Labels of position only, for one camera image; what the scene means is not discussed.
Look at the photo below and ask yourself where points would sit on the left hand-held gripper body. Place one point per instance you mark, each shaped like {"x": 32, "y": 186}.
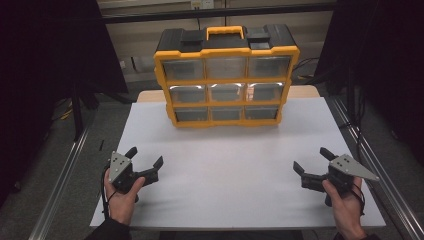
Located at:
{"x": 120, "y": 171}

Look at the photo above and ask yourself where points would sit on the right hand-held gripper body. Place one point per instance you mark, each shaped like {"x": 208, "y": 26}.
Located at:
{"x": 346, "y": 171}

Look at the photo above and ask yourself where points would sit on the yellow black organizer cabinet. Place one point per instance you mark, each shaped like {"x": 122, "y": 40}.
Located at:
{"x": 226, "y": 53}

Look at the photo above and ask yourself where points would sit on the person's left hand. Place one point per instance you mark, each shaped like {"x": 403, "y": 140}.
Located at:
{"x": 121, "y": 203}

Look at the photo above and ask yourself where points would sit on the person's right hand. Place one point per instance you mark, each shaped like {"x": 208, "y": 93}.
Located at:
{"x": 346, "y": 210}

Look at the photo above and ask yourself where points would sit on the black metal stand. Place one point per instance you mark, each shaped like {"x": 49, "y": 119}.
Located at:
{"x": 77, "y": 110}

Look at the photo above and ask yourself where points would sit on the black curtain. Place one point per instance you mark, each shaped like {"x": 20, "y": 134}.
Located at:
{"x": 43, "y": 66}
{"x": 383, "y": 60}

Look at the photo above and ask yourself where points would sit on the set of clear plastic drawers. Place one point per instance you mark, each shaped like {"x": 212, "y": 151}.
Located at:
{"x": 226, "y": 92}

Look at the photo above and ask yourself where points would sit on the black horizontal bar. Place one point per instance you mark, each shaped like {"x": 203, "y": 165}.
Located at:
{"x": 216, "y": 12}

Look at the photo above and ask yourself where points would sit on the metal floor rail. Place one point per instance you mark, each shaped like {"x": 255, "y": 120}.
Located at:
{"x": 373, "y": 156}
{"x": 61, "y": 176}

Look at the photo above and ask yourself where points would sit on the white wall outlet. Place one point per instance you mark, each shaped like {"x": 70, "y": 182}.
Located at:
{"x": 202, "y": 3}

